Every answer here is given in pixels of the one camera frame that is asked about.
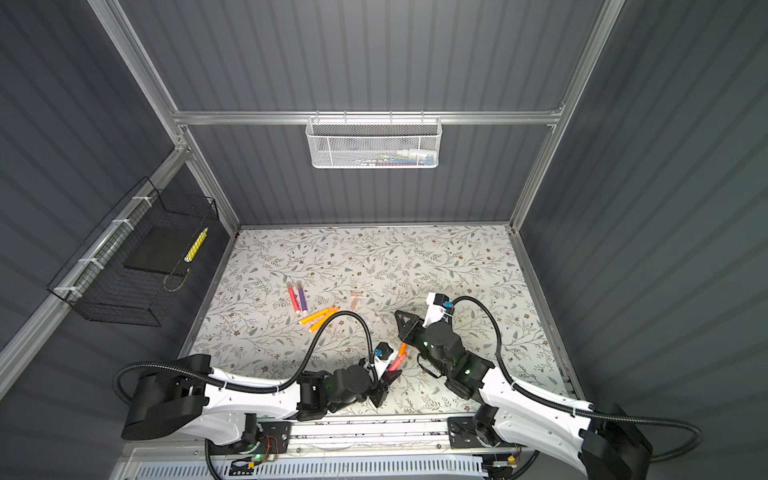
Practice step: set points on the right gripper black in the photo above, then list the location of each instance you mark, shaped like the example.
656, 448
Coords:
408, 330

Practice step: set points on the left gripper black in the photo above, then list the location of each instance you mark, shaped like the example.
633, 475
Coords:
380, 392

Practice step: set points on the pink marker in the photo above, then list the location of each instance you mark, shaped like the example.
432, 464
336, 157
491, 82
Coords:
294, 299
397, 363

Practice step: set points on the purple marker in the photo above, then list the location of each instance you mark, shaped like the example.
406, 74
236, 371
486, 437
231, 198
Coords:
302, 298

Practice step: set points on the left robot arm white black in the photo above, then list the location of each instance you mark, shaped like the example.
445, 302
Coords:
190, 396

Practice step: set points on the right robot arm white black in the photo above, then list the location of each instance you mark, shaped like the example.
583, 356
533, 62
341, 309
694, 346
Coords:
515, 412

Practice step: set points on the items in white basket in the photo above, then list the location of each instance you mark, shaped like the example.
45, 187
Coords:
419, 158

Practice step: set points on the yellow marker in basket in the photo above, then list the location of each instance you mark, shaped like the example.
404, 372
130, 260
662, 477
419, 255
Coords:
196, 245

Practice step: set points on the black foam pad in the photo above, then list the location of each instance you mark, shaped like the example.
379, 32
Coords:
161, 251

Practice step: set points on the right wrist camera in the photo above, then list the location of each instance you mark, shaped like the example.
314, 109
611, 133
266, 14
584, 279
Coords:
439, 309

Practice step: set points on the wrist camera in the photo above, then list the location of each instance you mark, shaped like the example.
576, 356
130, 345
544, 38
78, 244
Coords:
439, 309
384, 355

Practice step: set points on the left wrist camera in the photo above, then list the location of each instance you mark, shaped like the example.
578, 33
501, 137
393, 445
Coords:
384, 355

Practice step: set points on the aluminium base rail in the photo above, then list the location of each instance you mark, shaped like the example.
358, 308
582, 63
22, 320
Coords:
372, 433

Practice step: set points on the white vented cable duct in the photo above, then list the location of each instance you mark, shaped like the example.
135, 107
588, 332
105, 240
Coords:
441, 466

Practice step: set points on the white wire mesh basket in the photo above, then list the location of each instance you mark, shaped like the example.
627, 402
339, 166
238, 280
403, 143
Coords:
340, 144

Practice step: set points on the black wire mesh basket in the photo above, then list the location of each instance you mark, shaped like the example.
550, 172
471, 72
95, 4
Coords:
100, 289

